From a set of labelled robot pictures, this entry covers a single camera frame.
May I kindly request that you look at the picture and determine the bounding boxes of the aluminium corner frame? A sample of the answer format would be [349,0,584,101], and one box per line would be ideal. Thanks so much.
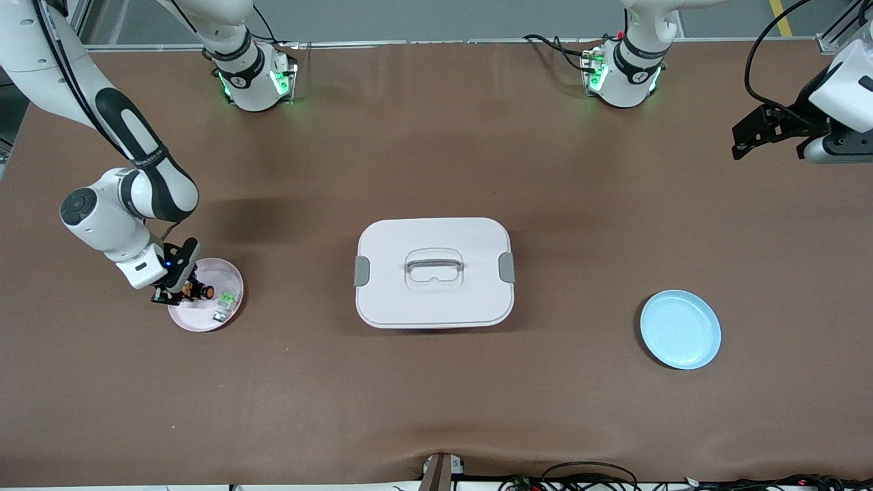
[815,0,873,55]

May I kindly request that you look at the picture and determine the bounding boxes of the aluminium frame bars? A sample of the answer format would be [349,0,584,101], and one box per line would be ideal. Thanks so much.
[68,0,93,47]

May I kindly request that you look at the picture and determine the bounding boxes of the metal table edge rail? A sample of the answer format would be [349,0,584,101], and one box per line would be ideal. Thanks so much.
[85,40,840,53]

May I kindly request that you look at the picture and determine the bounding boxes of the light blue round plate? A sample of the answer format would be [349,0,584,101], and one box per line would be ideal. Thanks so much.
[640,290,722,370]

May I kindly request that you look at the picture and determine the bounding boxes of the green and grey switch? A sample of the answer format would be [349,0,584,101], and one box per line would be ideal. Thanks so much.
[211,288,241,323]

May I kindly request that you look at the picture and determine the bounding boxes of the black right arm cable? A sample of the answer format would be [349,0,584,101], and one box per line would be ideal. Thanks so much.
[31,0,137,161]

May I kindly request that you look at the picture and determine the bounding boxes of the aluminium profile post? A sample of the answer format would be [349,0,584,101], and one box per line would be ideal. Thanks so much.
[419,453,464,491]

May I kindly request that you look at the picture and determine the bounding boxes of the white lidded storage box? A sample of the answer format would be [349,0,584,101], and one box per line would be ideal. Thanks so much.
[354,218,516,330]

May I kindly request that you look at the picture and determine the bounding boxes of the black looped cable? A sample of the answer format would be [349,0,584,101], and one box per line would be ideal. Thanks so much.
[542,462,638,491]

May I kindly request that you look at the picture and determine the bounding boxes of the black arm base cable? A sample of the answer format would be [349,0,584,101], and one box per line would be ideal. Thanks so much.
[524,33,597,72]

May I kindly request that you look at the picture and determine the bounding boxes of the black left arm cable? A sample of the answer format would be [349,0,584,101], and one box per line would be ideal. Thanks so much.
[743,0,836,130]

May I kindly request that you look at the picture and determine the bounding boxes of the grey lid handle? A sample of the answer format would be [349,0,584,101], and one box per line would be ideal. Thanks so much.
[405,258,464,273]

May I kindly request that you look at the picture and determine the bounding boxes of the pink round plate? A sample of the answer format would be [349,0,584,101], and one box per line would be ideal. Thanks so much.
[167,258,244,333]

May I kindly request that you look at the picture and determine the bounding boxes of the black cable bundle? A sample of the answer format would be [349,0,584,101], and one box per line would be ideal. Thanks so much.
[641,473,873,491]

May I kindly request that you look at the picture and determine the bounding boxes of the brown table cover mat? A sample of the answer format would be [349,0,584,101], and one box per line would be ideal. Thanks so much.
[0,40,873,488]

